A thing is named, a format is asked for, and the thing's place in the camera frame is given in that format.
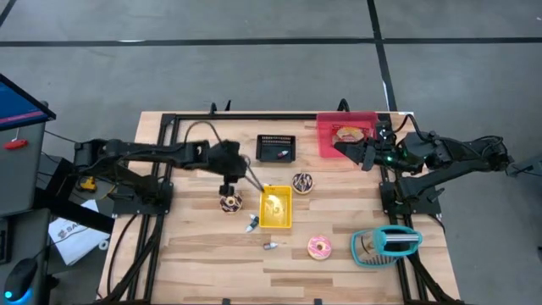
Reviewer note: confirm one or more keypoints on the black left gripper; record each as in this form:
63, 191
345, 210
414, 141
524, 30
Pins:
230, 159

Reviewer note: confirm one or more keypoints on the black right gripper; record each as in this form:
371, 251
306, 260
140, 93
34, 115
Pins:
381, 152

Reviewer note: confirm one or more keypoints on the red snack packet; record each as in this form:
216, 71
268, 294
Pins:
349, 134

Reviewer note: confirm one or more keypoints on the small red-label bottle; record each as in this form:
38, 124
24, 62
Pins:
283, 154

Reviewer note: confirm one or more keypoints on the small black bottle white cap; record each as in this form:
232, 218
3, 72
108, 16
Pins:
254, 218

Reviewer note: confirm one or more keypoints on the small brown-label bottle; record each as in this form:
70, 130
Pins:
269, 245

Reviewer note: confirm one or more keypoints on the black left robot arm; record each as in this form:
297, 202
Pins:
139, 149

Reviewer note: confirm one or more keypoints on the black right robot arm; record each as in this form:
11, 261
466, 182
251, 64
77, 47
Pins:
449, 165

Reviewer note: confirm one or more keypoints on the red translucent plastic tray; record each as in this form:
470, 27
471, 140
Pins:
326, 144

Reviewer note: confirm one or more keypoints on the black plastic basket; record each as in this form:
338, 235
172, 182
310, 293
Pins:
269, 148

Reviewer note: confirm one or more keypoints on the chocolate donut with swirl icing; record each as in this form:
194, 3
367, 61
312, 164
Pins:
232, 206

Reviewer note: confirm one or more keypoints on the yellow plastic basket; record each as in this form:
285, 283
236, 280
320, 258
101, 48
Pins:
277, 216

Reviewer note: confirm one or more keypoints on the chocolate donut with sprinkles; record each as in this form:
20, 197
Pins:
302, 183

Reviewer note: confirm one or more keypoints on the pink frosted donut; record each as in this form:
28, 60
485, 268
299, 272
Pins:
312, 251

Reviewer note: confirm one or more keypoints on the silver metal cylinder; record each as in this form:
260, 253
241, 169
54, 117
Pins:
400, 238

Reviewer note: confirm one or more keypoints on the small yellow tool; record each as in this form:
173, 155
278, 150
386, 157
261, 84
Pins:
88, 184

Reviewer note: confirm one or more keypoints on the black diagonal strut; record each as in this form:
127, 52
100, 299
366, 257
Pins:
76, 214

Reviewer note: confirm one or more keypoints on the white paper bag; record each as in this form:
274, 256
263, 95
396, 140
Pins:
72, 241

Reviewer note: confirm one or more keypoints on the grey cabinet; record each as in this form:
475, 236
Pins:
25, 178

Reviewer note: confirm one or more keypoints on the small red object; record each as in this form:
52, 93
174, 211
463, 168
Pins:
15, 144

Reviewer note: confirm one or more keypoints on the blue screen monitor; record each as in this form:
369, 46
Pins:
17, 106

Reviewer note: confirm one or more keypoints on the black computer mouse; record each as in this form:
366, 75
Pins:
19, 279

